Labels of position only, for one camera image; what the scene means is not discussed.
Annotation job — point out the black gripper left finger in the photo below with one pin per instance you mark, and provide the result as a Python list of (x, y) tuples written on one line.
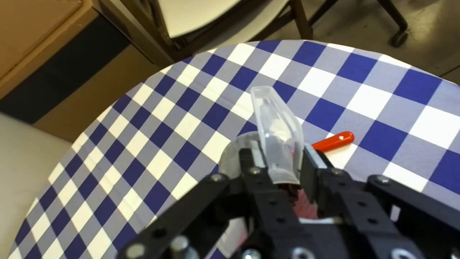
[(267, 207)]

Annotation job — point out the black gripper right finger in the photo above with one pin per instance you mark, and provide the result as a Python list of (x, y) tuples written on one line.
[(336, 202)]

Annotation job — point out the blue white checked tablecloth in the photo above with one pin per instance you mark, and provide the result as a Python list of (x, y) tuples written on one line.
[(168, 130)]

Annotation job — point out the black caster chair base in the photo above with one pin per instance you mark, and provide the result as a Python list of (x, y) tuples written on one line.
[(396, 20)]

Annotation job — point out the wooden chair white seat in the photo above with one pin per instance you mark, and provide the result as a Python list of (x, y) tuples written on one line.
[(192, 17)]

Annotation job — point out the light wooden cabinet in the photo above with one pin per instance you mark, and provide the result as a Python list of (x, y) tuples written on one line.
[(44, 30)]

